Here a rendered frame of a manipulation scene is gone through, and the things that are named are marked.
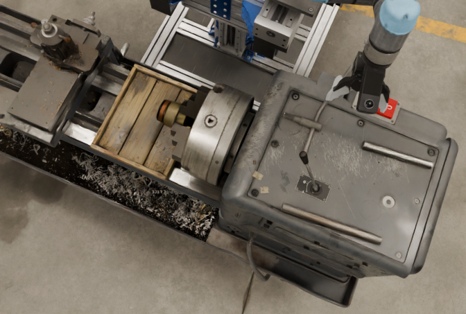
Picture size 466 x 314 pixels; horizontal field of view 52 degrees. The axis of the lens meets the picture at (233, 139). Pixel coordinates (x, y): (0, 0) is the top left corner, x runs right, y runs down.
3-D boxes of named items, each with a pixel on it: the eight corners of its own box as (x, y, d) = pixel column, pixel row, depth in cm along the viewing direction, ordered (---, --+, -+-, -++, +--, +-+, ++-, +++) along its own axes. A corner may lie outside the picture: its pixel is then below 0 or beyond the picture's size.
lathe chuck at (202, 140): (244, 106, 175) (245, 79, 144) (209, 186, 169) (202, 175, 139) (222, 97, 176) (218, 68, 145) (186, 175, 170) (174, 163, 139)
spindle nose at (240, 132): (256, 123, 168) (258, 107, 148) (231, 177, 165) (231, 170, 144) (247, 119, 168) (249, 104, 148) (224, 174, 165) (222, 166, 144)
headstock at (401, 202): (415, 163, 179) (467, 130, 141) (374, 285, 165) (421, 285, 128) (267, 102, 184) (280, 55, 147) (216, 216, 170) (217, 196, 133)
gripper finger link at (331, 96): (329, 85, 128) (356, 73, 122) (326, 103, 126) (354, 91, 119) (321, 80, 127) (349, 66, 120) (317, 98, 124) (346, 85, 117)
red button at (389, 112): (396, 103, 144) (398, 100, 142) (390, 120, 142) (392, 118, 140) (376, 96, 145) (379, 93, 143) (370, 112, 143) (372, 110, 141)
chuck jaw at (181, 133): (206, 134, 154) (190, 166, 149) (205, 141, 158) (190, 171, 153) (174, 121, 155) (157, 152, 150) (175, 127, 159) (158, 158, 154)
